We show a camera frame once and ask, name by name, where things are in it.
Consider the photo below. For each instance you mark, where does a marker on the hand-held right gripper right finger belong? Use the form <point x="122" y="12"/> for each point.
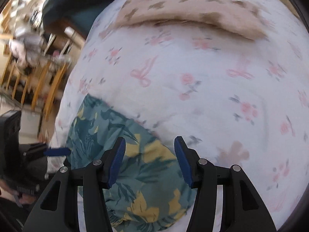
<point x="185" y="164"/>

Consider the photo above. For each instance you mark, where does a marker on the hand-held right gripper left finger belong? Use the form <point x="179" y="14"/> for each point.
<point x="115" y="164"/>

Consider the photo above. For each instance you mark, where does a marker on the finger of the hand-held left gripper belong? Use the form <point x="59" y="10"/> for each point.
<point x="56" y="151"/>

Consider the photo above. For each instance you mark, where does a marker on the teal floral shorts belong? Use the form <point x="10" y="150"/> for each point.
<point x="144" y="164"/>

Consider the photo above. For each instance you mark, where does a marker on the wooden chair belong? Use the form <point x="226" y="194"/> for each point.
<point x="36" y="84"/>

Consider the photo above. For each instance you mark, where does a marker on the floral white bed sheet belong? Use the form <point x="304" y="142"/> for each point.
<point x="205" y="77"/>

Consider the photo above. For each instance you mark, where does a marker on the pink bear-print folded garment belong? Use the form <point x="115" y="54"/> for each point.
<point x="181" y="9"/>

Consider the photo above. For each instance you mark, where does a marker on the teal bed frame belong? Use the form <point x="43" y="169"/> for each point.
<point x="84" y="17"/>

